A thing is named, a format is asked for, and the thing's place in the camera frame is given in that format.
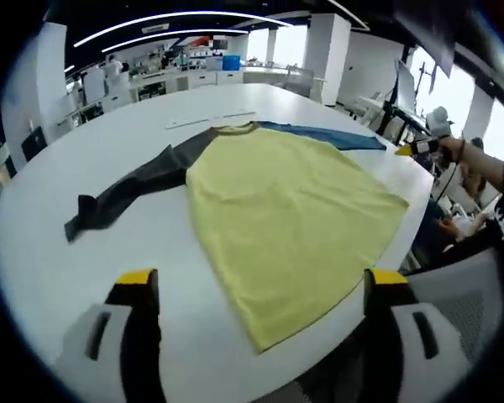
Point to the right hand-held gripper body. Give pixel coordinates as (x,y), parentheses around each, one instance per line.
(439,121)

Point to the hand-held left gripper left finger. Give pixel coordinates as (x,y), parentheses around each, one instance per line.
(109,336)

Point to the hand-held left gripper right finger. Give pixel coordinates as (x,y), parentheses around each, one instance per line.
(403,344)

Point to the yellow garment grey blue sleeves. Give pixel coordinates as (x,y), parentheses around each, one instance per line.
(277,210)

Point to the person's right hand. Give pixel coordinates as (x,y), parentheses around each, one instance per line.
(453,149)

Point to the white board on stand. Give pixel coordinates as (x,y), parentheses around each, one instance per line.
(405,86)

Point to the white side desk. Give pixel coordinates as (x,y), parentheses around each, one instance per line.
(374,105)

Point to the grey fabric chair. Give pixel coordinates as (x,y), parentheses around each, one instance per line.
(466,294)

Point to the dark hanging ceiling panel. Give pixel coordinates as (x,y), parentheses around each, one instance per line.
(428,33)

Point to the white square pillar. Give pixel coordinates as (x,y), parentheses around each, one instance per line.
(38,84)
(327,59)

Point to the grey mesh office chair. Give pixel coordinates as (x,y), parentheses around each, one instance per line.
(299,82)

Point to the white ceiling light strip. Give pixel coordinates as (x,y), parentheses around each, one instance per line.
(172,33)
(348,12)
(180,16)

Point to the blue storage bin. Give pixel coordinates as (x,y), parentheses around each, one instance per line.
(231,62)

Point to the white table outlet strip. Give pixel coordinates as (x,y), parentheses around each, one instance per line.
(193,121)

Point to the white counter cabinets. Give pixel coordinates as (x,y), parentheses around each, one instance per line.
(201,80)

